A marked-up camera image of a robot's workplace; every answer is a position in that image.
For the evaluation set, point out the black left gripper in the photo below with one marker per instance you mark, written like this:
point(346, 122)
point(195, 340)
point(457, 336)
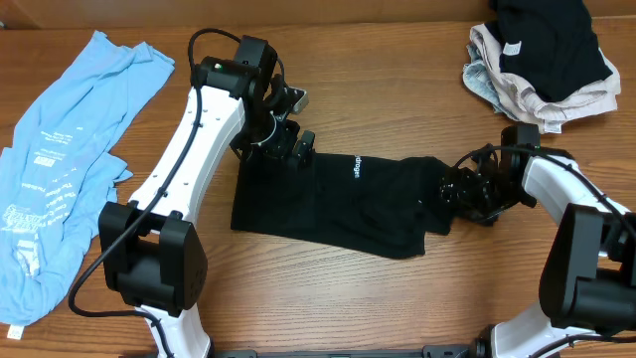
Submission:
point(280, 149)

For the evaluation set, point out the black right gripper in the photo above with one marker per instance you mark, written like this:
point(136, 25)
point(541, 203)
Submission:
point(462, 178)

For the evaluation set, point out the black t-shirt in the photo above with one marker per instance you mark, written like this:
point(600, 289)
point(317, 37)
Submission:
point(367, 204)

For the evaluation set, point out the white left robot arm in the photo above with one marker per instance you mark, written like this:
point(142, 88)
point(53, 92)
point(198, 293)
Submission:
point(150, 250)

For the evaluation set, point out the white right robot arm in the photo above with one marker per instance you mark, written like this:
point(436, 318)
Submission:
point(587, 287)

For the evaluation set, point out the beige crumpled shorts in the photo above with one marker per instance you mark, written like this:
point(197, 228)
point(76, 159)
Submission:
point(529, 103)

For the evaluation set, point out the grey patterned cloth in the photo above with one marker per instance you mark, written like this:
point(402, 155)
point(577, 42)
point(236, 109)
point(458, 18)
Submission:
point(475, 77)

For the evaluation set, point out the dark navy folded garment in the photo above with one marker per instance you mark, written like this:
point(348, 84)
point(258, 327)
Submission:
point(559, 47)

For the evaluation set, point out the light blue t-shirt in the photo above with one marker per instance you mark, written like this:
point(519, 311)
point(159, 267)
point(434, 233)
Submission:
point(59, 173)

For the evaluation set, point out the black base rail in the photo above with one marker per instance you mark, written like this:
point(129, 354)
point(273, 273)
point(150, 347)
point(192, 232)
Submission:
point(348, 353)

